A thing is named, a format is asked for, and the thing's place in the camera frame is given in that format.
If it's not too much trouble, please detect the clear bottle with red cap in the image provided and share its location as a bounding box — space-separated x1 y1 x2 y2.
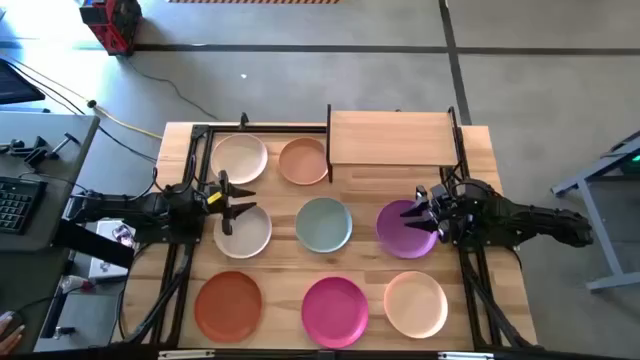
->
59 274 96 295

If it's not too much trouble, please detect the wooden shelf with black legs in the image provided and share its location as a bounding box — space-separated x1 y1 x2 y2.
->
325 103 464 184

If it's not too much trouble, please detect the cream white plate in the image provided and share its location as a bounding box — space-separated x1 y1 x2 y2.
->
209 132 269 186

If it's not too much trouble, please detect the beige grey plate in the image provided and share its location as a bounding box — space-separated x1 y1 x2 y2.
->
213 202 274 260

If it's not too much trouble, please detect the black keyboard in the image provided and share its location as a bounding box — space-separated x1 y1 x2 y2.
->
0 177 49 236

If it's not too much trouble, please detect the magenta plate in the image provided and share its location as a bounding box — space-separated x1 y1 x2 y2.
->
301 276 370 350

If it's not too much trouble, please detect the tan orange plate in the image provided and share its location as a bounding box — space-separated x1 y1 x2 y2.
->
277 137 330 187

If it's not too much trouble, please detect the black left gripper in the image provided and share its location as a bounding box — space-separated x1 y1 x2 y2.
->
202 170 258 236

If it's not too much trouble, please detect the rust orange plate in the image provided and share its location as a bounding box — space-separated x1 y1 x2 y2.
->
193 270 263 344

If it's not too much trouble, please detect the black computer monitor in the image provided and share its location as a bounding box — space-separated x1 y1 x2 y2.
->
0 58 47 106

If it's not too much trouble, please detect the grey desk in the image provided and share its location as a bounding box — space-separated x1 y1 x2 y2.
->
0 110 101 354

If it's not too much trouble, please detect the black diagonal bar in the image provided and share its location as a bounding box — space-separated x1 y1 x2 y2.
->
52 218 136 270

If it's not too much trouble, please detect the black aluminium table frame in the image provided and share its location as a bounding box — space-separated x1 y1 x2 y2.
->
112 122 539 360

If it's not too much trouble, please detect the light peach plate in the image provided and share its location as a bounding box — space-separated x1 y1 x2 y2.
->
383 270 450 340

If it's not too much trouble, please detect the person's hand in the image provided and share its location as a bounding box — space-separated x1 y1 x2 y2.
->
0 310 26 354

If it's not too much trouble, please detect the white box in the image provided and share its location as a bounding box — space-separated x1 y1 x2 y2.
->
88 219 136 280

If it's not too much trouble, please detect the black desk clamp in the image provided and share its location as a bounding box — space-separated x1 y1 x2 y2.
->
0 132 81 169

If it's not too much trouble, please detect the silver metal bracket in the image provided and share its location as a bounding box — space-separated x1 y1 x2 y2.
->
158 349 216 360
438 351 495 360

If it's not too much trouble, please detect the blue grey table frame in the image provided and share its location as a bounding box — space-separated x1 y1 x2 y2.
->
549 130 640 294

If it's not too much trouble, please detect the yellow floor cable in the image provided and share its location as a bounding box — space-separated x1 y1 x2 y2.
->
93 103 165 140

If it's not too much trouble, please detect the teal plate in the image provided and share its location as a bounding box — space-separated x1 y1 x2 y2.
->
294 196 354 254

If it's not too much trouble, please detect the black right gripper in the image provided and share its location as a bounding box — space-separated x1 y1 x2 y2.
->
399 183 454 245

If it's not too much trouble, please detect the black floor cable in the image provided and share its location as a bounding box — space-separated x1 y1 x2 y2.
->
119 54 221 122

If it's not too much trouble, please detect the red and black machine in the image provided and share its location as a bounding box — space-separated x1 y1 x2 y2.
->
78 0 144 57

